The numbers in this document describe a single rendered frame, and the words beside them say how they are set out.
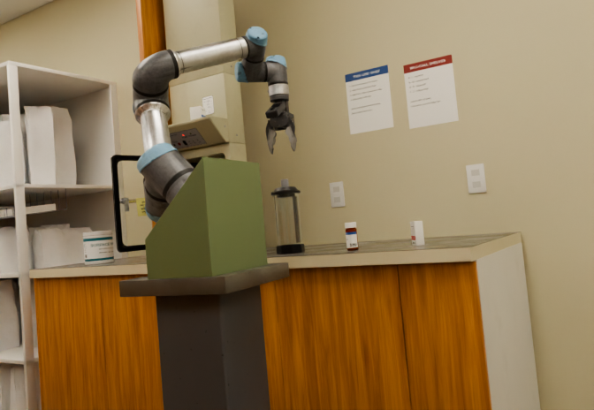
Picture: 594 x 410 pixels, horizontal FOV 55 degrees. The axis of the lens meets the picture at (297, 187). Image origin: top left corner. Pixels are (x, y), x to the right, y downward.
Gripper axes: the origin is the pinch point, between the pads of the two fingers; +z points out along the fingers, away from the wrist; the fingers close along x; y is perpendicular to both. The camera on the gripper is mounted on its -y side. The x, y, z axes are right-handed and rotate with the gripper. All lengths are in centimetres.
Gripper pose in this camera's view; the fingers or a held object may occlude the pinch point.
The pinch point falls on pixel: (282, 149)
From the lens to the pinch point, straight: 209.1
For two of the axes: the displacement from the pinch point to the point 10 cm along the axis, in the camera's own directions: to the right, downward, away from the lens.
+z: 0.9, 9.9, -0.6
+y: 3.0, 0.3, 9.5
